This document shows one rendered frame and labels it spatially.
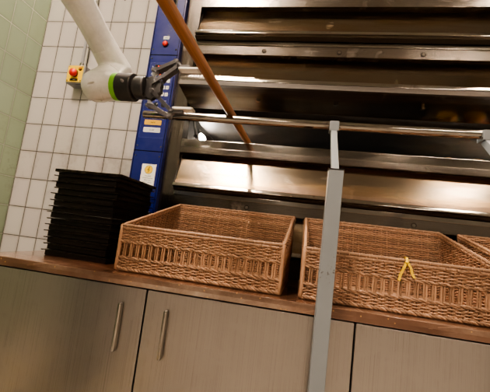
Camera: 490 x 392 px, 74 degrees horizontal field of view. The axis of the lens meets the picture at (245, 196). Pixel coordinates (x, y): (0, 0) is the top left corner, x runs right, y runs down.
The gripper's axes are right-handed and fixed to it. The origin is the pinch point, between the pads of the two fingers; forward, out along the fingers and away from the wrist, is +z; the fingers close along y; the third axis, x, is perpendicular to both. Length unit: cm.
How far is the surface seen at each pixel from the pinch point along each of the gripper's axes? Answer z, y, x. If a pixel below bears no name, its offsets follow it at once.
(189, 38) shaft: 9.1, 0.8, 28.8
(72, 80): -85, -23, -44
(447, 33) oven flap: 93, -55, -50
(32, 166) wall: -105, 22, -52
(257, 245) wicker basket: 26, 47, -4
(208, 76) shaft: 8.7, 1.1, 11.3
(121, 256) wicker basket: -18, 56, -5
